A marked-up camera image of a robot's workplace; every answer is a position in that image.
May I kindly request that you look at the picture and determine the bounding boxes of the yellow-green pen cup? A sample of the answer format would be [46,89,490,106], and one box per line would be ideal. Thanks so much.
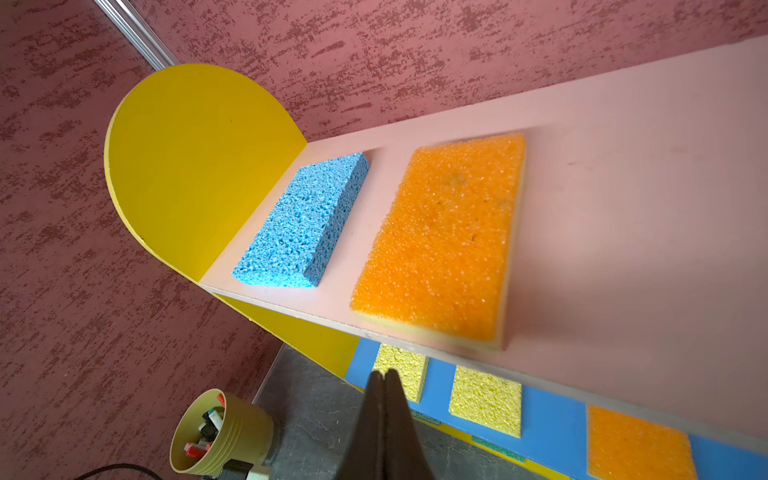
[169,388,278,478]

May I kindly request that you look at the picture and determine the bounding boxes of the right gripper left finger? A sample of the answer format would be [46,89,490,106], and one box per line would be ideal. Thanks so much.
[335,371,386,480]

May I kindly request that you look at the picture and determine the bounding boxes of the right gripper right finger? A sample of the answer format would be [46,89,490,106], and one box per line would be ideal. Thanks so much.
[383,369,434,480]

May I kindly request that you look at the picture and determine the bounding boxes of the blue sponge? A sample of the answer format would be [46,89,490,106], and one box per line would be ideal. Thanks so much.
[232,152,370,288]

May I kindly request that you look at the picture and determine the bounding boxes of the tan sponge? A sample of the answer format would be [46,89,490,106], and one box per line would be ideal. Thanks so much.
[350,133,527,350]
[587,405,698,479]

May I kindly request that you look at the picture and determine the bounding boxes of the yellow shelf with coloured boards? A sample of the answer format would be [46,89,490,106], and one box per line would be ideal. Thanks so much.
[104,37,767,479]

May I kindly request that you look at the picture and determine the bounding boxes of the yellow cellulose sponge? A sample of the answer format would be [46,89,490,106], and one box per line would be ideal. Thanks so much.
[373,344,429,403]
[449,366,523,438]

